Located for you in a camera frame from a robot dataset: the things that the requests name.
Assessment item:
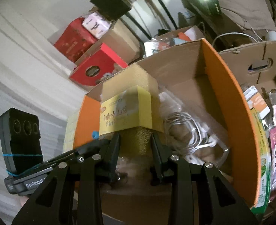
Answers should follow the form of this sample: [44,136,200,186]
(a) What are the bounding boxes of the clear plastic tray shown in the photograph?
[158,85,230,168]

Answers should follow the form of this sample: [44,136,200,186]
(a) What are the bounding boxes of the white cable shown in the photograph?
[159,91,218,158]

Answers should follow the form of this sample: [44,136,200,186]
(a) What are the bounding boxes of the yellow sponge with paper sleeve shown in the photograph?
[99,64,164,158]

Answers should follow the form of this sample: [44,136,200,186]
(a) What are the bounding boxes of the blue silicone funnel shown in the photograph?
[92,130,99,140]

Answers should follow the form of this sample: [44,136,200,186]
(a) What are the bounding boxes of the person left hand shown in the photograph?
[20,196,29,207]

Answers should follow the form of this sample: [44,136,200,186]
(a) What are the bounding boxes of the yellow plaid tablecloth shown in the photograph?
[63,110,79,153]

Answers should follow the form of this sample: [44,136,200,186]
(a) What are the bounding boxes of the orange cardboard box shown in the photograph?
[72,37,263,209]

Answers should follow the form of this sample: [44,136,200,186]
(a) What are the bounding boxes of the red Ferrero Collection bag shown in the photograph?
[69,43,128,86]

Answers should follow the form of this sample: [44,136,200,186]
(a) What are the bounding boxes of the green white packaged goods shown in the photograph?
[241,84,276,217]

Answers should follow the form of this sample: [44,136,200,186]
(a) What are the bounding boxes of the red gift box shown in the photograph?
[54,17,97,62]

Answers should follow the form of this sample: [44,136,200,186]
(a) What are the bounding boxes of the brown cardboard box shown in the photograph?
[75,6,141,66]

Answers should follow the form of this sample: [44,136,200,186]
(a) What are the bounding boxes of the white pink small box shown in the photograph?
[82,11,112,39]

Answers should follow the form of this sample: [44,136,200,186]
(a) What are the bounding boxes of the bright lamp device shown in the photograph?
[199,0,222,16]

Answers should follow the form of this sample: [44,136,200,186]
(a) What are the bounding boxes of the beige sofa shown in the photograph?
[175,0,276,50]

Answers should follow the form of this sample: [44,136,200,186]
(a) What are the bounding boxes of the brown box with handle hole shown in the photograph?
[219,41,276,92]

